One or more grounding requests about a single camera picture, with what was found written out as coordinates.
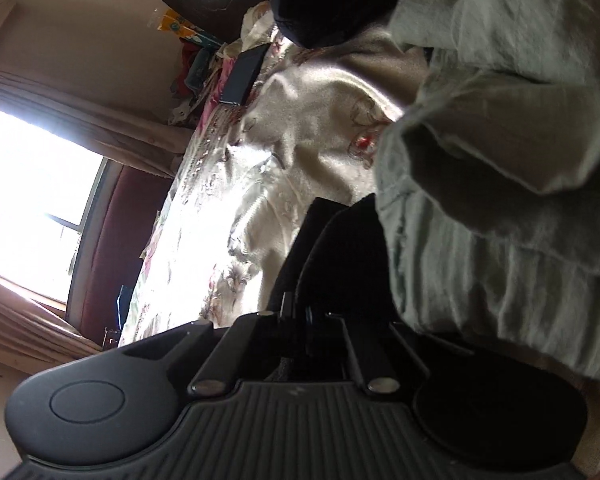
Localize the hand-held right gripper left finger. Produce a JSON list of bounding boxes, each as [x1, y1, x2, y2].
[[122, 292, 301, 396]]

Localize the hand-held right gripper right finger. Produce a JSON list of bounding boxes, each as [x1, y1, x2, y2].
[[305, 306, 473, 395]]

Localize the black pants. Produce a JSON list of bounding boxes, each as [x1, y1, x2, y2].
[[267, 194, 406, 383]]

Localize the floral satin bedspread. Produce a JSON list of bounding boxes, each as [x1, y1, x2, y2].
[[117, 27, 431, 348]]

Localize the beige curtain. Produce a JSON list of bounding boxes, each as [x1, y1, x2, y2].
[[0, 267, 103, 363], [0, 57, 193, 178]]

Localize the grey-green garment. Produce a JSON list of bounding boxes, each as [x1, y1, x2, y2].
[[375, 0, 600, 386]]

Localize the window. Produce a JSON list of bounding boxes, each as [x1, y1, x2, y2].
[[0, 105, 108, 308]]

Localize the black flat case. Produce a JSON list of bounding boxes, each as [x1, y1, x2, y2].
[[220, 42, 272, 107]]

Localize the pile of colourful clothes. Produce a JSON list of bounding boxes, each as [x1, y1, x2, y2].
[[167, 35, 231, 126]]

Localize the yellow printed package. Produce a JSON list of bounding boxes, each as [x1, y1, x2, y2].
[[155, 7, 203, 43]]

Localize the dark cloth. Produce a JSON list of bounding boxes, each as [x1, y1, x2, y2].
[[265, 0, 416, 50]]

